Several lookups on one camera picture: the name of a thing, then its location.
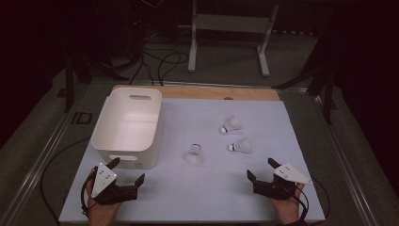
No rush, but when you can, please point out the person's left hand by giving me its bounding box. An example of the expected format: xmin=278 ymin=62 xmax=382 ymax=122
xmin=85 ymin=169 xmax=123 ymax=226

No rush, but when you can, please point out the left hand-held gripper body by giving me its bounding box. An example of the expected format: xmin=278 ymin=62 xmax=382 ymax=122
xmin=90 ymin=162 xmax=139 ymax=206

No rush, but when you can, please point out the white metal stand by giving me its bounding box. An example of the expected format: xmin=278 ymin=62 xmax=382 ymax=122
xmin=187 ymin=0 xmax=280 ymax=78

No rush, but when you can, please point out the black floor cable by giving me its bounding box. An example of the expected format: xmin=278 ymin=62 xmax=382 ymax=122
xmin=40 ymin=136 xmax=92 ymax=226
xmin=310 ymin=175 xmax=331 ymax=220

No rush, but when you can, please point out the person's right hand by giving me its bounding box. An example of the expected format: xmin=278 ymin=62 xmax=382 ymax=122
xmin=269 ymin=183 xmax=306 ymax=225

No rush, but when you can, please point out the black metal stand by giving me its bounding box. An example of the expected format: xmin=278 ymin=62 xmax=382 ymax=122
xmin=63 ymin=55 xmax=130 ymax=113
xmin=272 ymin=31 xmax=336 ymax=125

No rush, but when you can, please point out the pale blue table mat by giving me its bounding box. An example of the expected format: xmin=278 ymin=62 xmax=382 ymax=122
xmin=58 ymin=97 xmax=327 ymax=223

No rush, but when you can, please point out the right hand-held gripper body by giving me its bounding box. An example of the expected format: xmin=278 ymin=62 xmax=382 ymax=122
xmin=253 ymin=162 xmax=313 ymax=201

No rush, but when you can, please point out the bundle of black cables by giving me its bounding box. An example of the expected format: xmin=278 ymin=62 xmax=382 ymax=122
xmin=128 ymin=29 xmax=190 ymax=87

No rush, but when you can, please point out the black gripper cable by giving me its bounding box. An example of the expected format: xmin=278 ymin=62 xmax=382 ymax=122
xmin=280 ymin=183 xmax=311 ymax=224
xmin=80 ymin=170 xmax=99 ymax=218

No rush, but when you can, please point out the white feather shuttlecock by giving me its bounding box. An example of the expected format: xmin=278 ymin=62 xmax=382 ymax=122
xmin=184 ymin=143 xmax=205 ymax=167
xmin=219 ymin=116 xmax=243 ymax=135
xmin=227 ymin=137 xmax=252 ymax=154

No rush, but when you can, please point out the metal floor rail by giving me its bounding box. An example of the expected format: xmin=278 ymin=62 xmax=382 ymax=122
xmin=0 ymin=82 xmax=92 ymax=226
xmin=313 ymin=93 xmax=379 ymax=226

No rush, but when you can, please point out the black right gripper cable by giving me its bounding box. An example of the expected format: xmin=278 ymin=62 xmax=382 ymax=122
xmin=280 ymin=183 xmax=311 ymax=224

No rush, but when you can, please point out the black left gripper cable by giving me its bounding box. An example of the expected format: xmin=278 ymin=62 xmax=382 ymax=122
xmin=80 ymin=170 xmax=99 ymax=218

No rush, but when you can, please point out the white plastic storage bin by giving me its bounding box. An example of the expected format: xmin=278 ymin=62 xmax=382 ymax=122
xmin=90 ymin=87 xmax=164 ymax=170

